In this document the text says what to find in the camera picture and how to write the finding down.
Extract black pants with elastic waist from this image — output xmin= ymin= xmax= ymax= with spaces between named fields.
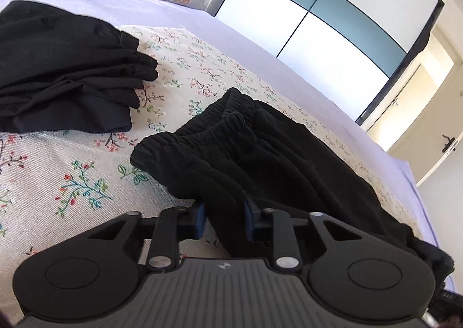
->
xmin=130 ymin=88 xmax=454 ymax=283

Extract floral embroidered cream bed cover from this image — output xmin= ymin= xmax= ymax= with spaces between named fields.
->
xmin=1 ymin=26 xmax=424 ymax=322

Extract stack of folded black clothes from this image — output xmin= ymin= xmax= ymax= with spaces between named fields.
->
xmin=1 ymin=1 xmax=158 ymax=133

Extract lavender bed sheet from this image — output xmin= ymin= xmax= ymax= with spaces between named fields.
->
xmin=0 ymin=0 xmax=455 ymax=292

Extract white and teal wardrobe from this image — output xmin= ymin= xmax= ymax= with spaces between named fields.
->
xmin=216 ymin=0 xmax=443 ymax=123

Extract cream door with black handle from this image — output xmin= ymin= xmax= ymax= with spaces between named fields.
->
xmin=388 ymin=72 xmax=462 ymax=185

